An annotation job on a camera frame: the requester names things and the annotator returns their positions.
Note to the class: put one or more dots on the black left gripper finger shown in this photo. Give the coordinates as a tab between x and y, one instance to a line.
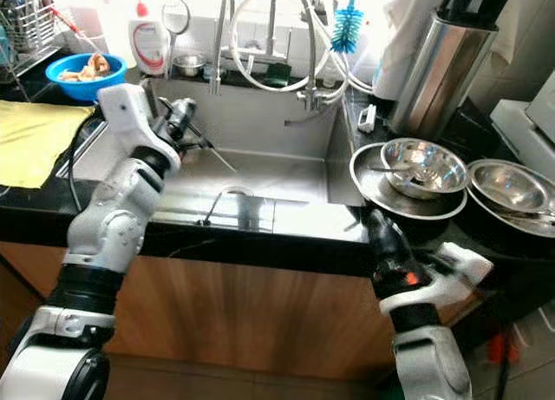
202	135
203	146

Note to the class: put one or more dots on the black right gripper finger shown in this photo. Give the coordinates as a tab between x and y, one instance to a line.
381	231

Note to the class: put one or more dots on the steel spoon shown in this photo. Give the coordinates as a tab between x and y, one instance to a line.
224	160

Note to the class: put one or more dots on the shiny steel bowl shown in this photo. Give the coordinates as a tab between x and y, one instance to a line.
512	187
434	166

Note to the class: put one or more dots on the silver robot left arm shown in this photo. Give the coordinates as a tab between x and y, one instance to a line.
121	231

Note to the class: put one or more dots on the large steel plate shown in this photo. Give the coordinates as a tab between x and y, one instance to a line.
373	187

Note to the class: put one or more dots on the small steel bowl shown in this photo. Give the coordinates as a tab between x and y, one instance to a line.
189	64

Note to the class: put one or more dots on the steel fork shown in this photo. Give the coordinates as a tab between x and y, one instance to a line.
390	169

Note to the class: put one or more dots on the steel sink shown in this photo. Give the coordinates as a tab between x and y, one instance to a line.
269	127

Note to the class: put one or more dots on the white soap bottle red pump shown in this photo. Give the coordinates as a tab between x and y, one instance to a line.
147	49

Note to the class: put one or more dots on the steel spring faucet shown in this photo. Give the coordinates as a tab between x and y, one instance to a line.
219	44

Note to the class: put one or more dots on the blue plastic bowl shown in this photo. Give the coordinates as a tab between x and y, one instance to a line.
91	91

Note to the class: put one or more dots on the green sponge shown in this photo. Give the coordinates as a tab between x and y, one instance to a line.
279	75

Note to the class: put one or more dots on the round mesh strainer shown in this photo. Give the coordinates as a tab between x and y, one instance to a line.
176	16

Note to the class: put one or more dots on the pale raw meat pieces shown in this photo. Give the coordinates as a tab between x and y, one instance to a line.
95	66

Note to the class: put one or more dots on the orange floor object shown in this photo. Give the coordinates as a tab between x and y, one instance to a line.
496	348

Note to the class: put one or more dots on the yellow dish cloth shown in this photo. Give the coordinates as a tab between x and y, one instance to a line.
43	144

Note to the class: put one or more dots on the wooden cabinet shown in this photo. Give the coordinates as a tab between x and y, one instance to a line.
243	322

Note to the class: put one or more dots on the steel knife block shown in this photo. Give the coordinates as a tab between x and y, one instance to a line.
442	75

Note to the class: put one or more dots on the white countertop appliance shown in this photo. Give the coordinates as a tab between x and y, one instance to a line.
525	135

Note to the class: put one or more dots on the blue bottle brush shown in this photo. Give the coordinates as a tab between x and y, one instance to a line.
347	29

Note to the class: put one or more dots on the white water purifier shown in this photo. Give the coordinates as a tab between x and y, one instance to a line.
408	44

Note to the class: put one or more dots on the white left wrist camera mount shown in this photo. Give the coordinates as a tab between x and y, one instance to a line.
130	114

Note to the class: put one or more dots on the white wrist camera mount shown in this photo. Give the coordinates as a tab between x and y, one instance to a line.
451	278
130	114

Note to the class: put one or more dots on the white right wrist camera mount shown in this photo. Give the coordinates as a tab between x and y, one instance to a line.
451	278

